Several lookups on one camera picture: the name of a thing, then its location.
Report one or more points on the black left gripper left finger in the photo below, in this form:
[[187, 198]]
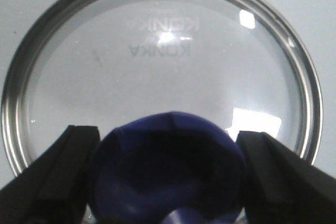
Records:
[[53, 189]]

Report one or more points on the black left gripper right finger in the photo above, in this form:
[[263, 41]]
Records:
[[281, 187]]

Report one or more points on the glass lid with blue knob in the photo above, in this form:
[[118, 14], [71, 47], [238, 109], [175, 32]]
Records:
[[169, 84]]

